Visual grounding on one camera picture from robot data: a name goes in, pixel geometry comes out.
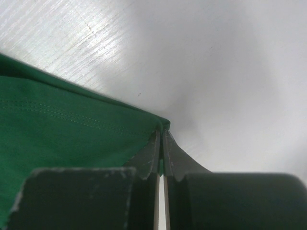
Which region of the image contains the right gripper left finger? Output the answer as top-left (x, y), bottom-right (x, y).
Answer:
top-left (7, 131), bottom-right (160, 230)

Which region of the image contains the green t shirt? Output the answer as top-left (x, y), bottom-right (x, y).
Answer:
top-left (0, 55), bottom-right (170, 227)

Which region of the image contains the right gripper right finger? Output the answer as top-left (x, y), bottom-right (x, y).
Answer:
top-left (162, 130), bottom-right (307, 230)

